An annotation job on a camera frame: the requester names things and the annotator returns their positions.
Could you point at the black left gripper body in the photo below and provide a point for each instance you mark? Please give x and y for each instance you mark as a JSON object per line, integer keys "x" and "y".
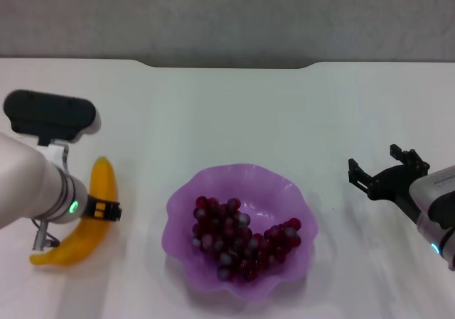
{"x": 106, "y": 210}

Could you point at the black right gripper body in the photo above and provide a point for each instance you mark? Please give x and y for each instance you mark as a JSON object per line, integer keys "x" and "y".
{"x": 394, "y": 184}

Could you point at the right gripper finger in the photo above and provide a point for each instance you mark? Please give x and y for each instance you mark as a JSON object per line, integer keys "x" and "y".
{"x": 359, "y": 175}
{"x": 410, "y": 157}

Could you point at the yellow banana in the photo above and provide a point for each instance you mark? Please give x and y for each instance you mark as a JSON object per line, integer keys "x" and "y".
{"x": 103, "y": 180}

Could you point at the red grape bunch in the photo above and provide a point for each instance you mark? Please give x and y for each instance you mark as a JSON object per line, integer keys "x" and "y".
{"x": 231, "y": 233}

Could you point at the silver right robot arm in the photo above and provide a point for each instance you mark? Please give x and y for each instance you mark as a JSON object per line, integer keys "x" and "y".
{"x": 437, "y": 205}

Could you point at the purple wavy plastic bowl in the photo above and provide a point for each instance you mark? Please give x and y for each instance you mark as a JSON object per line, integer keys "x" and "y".
{"x": 185, "y": 209}

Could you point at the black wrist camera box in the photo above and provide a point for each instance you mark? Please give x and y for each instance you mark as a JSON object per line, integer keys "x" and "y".
{"x": 49, "y": 114}

